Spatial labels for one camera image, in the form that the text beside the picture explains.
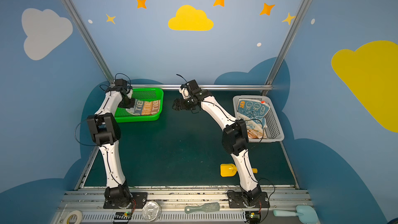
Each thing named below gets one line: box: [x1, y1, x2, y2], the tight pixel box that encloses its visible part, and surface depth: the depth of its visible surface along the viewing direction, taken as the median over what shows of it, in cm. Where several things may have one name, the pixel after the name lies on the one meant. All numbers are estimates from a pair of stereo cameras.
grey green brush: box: [184, 202, 221, 214], surface depth 74 cm
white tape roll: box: [63, 210, 83, 224], surface depth 71 cm
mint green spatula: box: [273, 204, 319, 224], surface depth 72 cm
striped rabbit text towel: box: [125, 99, 161, 116], surface depth 110 cm
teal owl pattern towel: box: [236, 99, 271, 129], surface depth 110 cm
